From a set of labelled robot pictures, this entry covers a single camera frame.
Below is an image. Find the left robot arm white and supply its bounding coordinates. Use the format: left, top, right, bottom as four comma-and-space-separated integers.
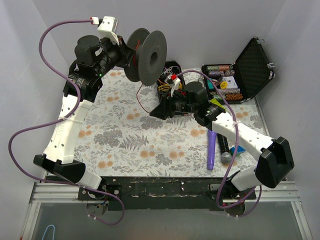
33, 35, 135, 200

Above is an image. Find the black poker chip case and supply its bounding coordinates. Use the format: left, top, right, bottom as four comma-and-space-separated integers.
201, 37, 275, 104

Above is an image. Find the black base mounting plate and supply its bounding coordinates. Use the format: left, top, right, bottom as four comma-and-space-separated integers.
77, 176, 257, 212

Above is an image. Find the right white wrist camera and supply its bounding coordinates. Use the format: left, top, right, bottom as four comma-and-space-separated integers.
164, 74, 181, 97

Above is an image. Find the black compartment cable box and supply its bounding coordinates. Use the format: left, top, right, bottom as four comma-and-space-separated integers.
156, 60, 182, 102

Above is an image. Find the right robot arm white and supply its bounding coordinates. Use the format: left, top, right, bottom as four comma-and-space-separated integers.
149, 81, 295, 199

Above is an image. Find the yellow big blind button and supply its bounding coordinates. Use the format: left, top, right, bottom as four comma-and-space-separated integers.
219, 81, 228, 89

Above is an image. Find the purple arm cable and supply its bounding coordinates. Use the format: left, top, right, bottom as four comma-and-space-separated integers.
8, 19, 126, 226
176, 70, 263, 218

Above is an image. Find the blue green brick block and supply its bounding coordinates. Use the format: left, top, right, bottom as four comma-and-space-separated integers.
229, 146, 246, 158

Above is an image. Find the white purple wire bundle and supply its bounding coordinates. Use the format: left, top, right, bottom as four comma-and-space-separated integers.
162, 65, 180, 77

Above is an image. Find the grey perforated cable spool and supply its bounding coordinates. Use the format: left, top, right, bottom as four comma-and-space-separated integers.
124, 28, 167, 86

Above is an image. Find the black glitter microphone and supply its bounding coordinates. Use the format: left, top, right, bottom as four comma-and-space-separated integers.
217, 133, 232, 164

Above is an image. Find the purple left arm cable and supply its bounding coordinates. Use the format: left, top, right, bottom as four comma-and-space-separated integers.
8, 19, 126, 226

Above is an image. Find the blue loop cord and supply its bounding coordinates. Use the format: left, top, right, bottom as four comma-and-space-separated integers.
41, 224, 57, 240

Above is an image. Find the floral patterned table mat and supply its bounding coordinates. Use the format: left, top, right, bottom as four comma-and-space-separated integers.
74, 70, 256, 177

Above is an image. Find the long red cable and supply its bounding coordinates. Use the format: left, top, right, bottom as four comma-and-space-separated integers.
132, 41, 152, 116

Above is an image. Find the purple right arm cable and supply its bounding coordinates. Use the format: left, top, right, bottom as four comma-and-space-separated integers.
176, 70, 263, 218

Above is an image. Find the white card deck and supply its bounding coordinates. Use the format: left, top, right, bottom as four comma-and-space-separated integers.
222, 76, 238, 89

